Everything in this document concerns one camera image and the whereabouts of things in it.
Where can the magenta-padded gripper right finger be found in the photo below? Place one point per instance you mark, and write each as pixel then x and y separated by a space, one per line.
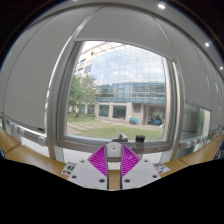
pixel 138 173

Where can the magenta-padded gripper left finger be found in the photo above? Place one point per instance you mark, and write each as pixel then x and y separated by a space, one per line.
pixel 88 173

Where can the clear black-capped water bottle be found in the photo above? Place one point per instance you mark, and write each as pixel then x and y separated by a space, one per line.
pixel 140 143

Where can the wide white roller blind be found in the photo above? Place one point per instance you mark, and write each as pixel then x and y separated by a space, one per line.
pixel 36 76

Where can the narrow white roller blind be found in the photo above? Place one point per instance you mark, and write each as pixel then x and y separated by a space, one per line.
pixel 193 66

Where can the white roller blind over window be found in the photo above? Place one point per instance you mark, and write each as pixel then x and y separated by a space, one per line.
pixel 126 28

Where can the ceiling lights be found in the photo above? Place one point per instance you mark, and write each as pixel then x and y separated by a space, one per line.
pixel 161 6

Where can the grey window frame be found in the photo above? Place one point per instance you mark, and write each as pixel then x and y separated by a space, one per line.
pixel 55 116

